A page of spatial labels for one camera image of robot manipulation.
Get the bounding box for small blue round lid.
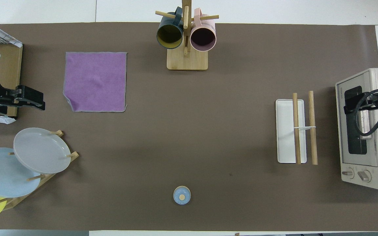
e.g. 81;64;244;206
173;186;191;205

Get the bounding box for wooden plate rack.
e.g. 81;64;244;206
0;130;79;211

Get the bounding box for dark teal mug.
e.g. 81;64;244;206
157;7;184;49

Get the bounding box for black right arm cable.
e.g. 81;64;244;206
354;88;378;137

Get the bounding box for pink mug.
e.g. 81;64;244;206
190;8;217;52

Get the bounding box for white towel rack wooden bars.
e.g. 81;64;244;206
275;91;318;165

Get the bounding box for wooden mug tree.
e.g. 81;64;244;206
155;0;219;71

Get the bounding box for purple and gray towel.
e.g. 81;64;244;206
63;52;128;113

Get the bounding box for gray plate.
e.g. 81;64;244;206
13;128;72;174

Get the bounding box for brown table mat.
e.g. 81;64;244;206
0;22;378;231

